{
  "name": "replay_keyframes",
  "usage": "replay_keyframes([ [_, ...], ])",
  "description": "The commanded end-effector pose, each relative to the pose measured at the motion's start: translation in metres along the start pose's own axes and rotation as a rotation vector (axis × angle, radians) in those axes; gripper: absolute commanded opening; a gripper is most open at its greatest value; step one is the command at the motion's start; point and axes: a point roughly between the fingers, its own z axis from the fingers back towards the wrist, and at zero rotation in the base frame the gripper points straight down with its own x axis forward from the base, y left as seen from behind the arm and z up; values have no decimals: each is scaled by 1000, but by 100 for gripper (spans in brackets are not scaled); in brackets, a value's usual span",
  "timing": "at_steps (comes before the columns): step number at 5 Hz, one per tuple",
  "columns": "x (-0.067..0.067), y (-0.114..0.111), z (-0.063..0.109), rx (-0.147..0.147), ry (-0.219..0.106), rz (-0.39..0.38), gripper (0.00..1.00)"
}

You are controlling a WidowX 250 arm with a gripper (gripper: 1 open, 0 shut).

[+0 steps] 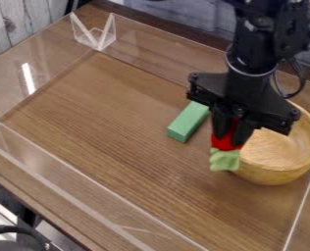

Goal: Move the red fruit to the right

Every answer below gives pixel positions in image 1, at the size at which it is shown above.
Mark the clear acrylic tray enclosure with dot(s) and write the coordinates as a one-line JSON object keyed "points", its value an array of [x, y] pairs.
{"points": [[90, 90]]}

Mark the green rectangular block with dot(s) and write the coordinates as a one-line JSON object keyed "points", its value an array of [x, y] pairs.
{"points": [[186, 122]]}

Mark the red felt strawberry toy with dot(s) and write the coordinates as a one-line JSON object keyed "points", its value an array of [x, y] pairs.
{"points": [[223, 153]]}

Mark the black equipment bottom left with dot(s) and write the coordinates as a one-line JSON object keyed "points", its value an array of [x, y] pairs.
{"points": [[19, 237]]}

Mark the light wooden bowl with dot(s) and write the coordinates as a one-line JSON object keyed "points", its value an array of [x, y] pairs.
{"points": [[272, 158]]}

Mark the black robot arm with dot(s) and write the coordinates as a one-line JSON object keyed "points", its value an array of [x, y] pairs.
{"points": [[270, 34]]}

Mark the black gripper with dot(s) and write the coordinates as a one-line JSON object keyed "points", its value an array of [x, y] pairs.
{"points": [[249, 99]]}

